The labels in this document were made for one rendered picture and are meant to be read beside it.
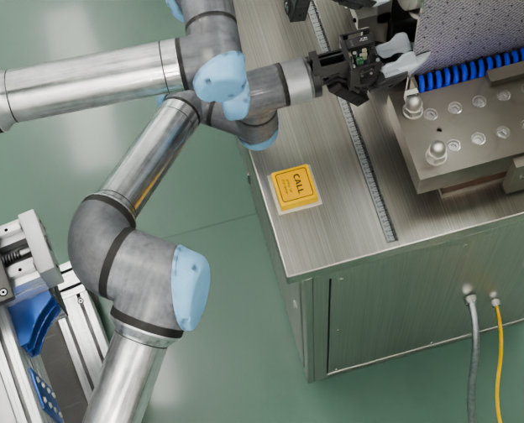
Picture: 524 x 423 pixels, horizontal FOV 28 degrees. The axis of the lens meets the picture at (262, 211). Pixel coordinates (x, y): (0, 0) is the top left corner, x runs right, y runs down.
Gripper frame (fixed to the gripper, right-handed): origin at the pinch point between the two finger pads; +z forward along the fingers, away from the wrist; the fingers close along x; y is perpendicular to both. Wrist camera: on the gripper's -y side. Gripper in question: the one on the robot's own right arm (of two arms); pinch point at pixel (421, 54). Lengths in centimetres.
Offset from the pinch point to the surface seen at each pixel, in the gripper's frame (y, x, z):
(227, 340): -109, -7, -45
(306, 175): -16.6, -8.9, -23.2
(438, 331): -85, -26, 3
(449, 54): -2.0, -0.2, 5.2
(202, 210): -109, 31, -43
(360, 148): -19.0, -5.2, -11.9
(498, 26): 3.1, -0.2, 13.2
